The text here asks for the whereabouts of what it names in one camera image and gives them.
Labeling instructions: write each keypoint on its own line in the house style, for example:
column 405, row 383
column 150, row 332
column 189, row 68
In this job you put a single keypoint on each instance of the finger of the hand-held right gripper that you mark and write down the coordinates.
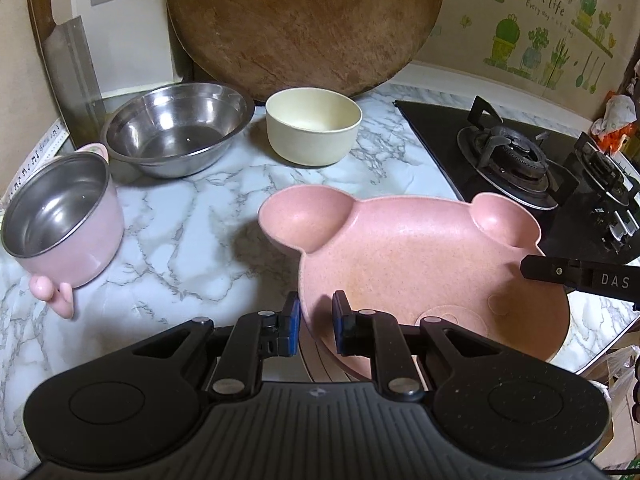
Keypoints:
column 550, row 269

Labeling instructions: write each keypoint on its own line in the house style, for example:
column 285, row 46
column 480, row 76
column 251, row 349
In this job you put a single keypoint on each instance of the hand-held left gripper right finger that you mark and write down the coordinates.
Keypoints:
column 342, row 329

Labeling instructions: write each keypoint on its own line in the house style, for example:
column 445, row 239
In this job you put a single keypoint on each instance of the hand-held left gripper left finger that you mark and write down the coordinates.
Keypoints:
column 290, row 331

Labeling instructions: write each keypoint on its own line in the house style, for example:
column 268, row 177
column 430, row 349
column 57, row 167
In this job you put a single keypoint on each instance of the pink bear-shaped plate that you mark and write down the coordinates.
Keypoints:
column 420, row 255

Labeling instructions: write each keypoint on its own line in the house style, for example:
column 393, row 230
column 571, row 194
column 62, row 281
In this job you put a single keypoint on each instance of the cream bowl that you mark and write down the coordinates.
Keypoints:
column 312, row 130

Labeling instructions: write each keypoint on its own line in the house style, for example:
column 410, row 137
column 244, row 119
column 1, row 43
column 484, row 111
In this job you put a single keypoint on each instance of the stainless steel bowl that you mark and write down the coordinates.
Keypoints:
column 175, row 130

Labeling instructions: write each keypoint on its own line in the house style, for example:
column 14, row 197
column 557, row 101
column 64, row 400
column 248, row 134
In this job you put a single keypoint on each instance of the pink steel-lined bowl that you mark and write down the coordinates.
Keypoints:
column 60, row 210

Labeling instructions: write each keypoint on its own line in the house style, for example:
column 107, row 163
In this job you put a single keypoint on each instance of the black burner grate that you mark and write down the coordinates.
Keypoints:
column 607, row 185
column 515, row 160

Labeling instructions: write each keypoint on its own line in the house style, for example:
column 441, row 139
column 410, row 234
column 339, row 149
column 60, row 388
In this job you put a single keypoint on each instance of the clear plastic bag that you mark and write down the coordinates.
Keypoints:
column 622, row 380

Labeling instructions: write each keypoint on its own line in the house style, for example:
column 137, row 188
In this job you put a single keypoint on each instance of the white and orange plastic bag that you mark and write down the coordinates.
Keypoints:
column 617, row 120

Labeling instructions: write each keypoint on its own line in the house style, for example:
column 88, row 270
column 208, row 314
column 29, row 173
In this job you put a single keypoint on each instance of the black gas stove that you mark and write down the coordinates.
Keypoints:
column 440, row 145

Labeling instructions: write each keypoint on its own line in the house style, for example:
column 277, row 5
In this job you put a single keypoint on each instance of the round wooden cutting board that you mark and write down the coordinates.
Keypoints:
column 305, row 25

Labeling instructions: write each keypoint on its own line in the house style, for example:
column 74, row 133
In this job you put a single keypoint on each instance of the white patterned edge strip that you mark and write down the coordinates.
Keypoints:
column 35, row 160

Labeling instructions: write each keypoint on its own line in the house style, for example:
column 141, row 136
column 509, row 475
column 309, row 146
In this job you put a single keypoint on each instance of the plant print wall sticker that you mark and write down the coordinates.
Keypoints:
column 540, row 30

